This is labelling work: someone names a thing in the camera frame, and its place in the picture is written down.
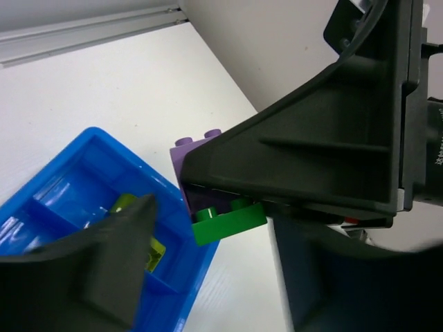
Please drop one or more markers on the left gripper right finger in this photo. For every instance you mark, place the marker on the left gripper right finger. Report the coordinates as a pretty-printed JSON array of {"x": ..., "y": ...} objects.
[{"x": 336, "y": 283}]

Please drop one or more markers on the green lego plate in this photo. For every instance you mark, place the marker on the green lego plate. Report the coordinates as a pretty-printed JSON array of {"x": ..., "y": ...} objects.
[{"x": 244, "y": 214}]

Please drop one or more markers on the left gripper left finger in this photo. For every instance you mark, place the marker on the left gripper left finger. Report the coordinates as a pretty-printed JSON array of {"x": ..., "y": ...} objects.
[{"x": 90, "y": 280}]

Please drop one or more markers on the purple green lego stack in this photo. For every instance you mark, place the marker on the purple green lego stack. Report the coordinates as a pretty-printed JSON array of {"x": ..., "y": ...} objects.
[{"x": 191, "y": 170}]

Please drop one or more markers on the blue divided plastic bin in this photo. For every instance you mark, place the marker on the blue divided plastic bin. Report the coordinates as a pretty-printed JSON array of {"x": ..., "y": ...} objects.
[{"x": 77, "y": 188}]

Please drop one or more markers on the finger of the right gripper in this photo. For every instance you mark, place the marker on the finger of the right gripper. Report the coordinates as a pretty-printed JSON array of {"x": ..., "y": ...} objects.
[{"x": 317, "y": 148}]

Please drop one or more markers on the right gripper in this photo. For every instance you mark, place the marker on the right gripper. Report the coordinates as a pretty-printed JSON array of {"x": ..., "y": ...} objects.
[{"x": 392, "y": 33}]

